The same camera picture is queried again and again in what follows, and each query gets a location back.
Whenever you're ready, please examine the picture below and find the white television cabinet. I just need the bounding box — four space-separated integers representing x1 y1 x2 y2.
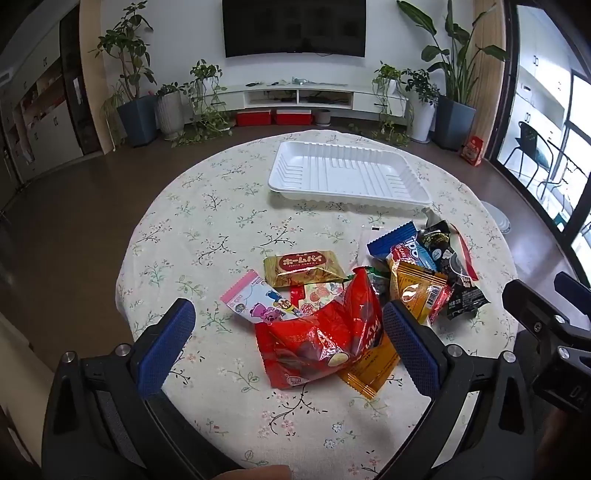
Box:
203 80 409 116

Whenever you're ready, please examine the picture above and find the person's left hand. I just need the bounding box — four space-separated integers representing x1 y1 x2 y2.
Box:
215 465 293 480

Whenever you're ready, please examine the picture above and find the bushy plant tall white pot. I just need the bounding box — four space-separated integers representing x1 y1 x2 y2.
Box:
402 69 439 143

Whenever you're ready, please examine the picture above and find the red storage box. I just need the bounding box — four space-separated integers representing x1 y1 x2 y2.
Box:
236 110 272 127
276 109 314 126

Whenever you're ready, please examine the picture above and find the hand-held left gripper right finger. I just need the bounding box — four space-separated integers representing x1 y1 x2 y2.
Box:
374 299 536 480

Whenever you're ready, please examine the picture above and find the black gold-print snack packet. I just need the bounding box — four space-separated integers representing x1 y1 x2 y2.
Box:
416 220 462 278

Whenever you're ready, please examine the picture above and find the pink cartoon snack packet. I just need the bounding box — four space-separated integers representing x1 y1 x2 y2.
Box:
220 270 305 324

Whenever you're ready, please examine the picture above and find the orange yellow snack packet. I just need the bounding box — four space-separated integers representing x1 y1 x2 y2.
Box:
388 259 451 324

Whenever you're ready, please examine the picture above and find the large red snack bag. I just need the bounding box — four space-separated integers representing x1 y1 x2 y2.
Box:
255 267 385 389

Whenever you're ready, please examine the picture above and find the clear green-edged nut packet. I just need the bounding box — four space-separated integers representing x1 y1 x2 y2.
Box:
346 265 391 305

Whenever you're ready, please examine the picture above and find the white plastic tray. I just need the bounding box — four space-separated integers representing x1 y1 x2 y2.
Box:
269 141 431 208

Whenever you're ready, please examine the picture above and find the white round bin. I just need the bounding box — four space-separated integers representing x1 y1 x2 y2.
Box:
480 202 513 236

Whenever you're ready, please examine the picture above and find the black wall television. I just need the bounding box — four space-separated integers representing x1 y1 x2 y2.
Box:
222 0 368 58

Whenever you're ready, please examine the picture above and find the plant in white ribbed pot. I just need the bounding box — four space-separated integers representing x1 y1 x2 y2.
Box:
154 83 188 139

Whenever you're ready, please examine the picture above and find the tall leafy plant blue pot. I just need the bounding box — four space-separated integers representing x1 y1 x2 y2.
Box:
90 2 160 148

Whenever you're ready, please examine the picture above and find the red and white snack packet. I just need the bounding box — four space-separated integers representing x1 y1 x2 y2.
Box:
425 208 478 282

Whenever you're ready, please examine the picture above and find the white red fruit-print packet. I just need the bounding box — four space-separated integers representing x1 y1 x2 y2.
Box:
290 281 347 319

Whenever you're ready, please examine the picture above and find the red foil snack packet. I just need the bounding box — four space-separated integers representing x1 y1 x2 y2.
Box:
427 284 453 326

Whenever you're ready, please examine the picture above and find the black outdoor chair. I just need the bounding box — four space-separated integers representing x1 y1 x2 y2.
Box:
503 121 566 181

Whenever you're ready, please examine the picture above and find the trailing plant small white pot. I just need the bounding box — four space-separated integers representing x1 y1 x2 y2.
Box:
372 62 411 144

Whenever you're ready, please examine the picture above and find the white storage cabinet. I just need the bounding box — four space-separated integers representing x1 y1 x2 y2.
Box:
0 21 100 185

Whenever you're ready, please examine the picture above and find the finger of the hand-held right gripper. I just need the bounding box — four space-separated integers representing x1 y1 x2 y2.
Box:
502 279 580 354
554 271 591 305

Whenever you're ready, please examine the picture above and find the gold snack packet red label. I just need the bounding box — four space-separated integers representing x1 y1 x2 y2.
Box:
263 250 346 289

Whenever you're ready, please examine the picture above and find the large-leaf plant dark pot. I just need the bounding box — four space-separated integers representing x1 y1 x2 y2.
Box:
397 0 509 151

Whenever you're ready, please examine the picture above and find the light blue snack bag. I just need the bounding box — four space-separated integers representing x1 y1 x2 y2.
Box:
390 235 438 273

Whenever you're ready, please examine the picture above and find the floral tablecloth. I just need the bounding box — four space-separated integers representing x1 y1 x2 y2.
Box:
115 129 520 480

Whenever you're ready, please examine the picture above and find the trailing vine plant on stand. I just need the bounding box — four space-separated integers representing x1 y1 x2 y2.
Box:
175 59 234 146

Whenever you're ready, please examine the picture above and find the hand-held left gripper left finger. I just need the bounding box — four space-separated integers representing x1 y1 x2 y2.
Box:
41 298 241 480

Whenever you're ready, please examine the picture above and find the red bag on floor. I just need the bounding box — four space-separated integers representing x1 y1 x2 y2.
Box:
460 135 485 166

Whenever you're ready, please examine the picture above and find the clear white snack packet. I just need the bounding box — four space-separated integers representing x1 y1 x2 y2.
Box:
358 222 389 268

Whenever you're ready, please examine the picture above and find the dark blue snack packet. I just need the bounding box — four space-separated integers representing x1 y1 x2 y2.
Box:
367 222 419 259

